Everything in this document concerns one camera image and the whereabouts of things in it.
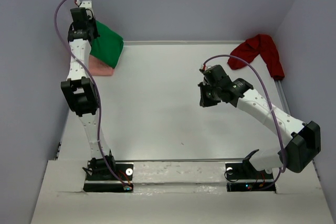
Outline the green t-shirt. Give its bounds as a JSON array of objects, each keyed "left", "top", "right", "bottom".
[{"left": 90, "top": 20, "right": 124, "bottom": 68}]

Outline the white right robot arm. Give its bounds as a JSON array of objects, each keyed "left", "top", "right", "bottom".
[{"left": 198, "top": 65, "right": 321, "bottom": 178}]

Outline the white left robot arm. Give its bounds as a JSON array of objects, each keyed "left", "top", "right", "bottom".
[{"left": 61, "top": 7, "right": 120, "bottom": 180}]

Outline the folded pink t-shirt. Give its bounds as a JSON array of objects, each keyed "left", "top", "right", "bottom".
[{"left": 89, "top": 55, "right": 114, "bottom": 76}]

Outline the red t-shirt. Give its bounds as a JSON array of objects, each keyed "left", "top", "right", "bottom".
[{"left": 230, "top": 34, "right": 285, "bottom": 80}]

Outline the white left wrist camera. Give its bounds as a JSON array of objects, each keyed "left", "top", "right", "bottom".
[{"left": 75, "top": 0, "right": 93, "bottom": 12}]

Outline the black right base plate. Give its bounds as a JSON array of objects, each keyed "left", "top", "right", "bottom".
[{"left": 224, "top": 163, "right": 276, "bottom": 193}]

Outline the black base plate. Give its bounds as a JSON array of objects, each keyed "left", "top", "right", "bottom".
[
  {"left": 82, "top": 162, "right": 134, "bottom": 193},
  {"left": 224, "top": 163, "right": 276, "bottom": 193}
]

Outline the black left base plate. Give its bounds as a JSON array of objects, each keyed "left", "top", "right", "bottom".
[{"left": 82, "top": 162, "right": 134, "bottom": 193}]

